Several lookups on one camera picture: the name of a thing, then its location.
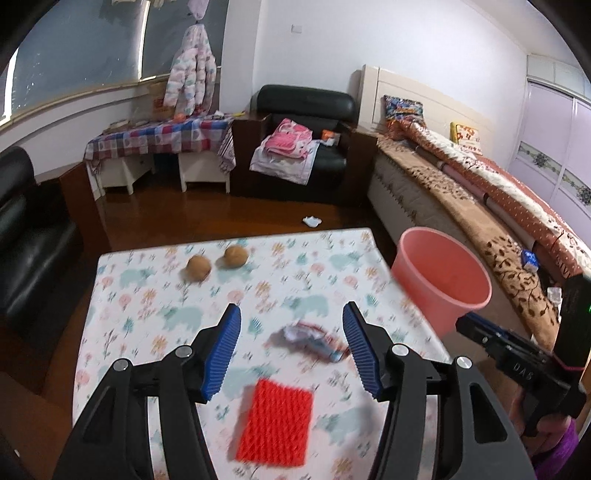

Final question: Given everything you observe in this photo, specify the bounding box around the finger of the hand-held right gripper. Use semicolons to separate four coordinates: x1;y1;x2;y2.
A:
456;312;536;358

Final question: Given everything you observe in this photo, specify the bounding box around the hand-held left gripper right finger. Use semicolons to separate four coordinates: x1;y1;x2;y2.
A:
342;301;540;480

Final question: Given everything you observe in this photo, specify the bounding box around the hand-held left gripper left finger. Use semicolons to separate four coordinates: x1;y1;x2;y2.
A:
52;302;242;480

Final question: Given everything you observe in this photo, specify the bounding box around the maroon blue wrapper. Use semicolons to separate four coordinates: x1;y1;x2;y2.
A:
268;320;354;365

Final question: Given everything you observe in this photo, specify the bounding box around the red foam fruit net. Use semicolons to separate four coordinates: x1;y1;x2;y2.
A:
235;378;315;467

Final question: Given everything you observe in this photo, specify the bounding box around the pink plastic bucket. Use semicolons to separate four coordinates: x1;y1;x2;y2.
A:
392;227;493;335

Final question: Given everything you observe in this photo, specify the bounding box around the person's right forearm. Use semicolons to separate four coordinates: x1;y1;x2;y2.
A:
531;422;581;478

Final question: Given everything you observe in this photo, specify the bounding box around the person's right hand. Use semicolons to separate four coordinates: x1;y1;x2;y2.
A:
510;388;572;459

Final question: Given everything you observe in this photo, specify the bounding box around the brown walnut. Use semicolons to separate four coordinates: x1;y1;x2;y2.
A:
186;255;212;281
224;245;249;268

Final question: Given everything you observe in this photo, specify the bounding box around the bed with patterned quilts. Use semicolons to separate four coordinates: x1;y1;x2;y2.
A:
376;136;568;352

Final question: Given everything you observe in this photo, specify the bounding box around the orange dotted quilt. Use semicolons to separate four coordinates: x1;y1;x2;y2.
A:
402;117;591;278

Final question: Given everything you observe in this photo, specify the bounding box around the bed mattress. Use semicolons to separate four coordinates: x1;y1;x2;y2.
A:
367;138;462;264

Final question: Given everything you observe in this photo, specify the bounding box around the white low cabinet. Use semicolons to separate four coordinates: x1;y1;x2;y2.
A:
178;151;232;193
98;154;156;195

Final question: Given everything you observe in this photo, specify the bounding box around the white cloth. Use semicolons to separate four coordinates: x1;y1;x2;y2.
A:
249;138;321;185

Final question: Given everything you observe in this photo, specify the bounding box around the yellow patterned pillow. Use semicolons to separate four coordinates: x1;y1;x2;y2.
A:
450;121;484;155

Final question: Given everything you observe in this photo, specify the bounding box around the lilac wardrobe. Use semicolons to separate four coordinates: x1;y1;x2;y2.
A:
508;53;591;241

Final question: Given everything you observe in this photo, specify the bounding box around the black leather sofa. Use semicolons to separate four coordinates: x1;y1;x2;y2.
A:
0;147;84;342

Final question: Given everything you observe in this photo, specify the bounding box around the pink clothing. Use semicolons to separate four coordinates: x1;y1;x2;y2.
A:
263;119;313;158

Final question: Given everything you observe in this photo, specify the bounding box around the plaid tablecloth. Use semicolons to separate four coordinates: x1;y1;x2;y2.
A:
84;115;237;174

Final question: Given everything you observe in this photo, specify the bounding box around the colourful patterned pillow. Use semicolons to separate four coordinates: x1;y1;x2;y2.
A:
383;95;424;134

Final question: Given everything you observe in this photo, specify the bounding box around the cream bed headboard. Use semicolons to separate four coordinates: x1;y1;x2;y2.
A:
358;65;495;153

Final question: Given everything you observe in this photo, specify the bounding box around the black leather armchair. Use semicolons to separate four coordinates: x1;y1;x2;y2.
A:
231;84;379;206

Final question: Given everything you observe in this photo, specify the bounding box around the cardboard box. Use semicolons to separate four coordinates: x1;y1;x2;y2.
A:
148;82;178;120

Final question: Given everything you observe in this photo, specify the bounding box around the pastel puffy jacket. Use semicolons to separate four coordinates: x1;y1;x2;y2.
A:
163;0;218;116

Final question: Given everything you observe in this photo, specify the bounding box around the dark window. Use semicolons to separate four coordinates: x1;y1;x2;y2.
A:
9;0;229;118

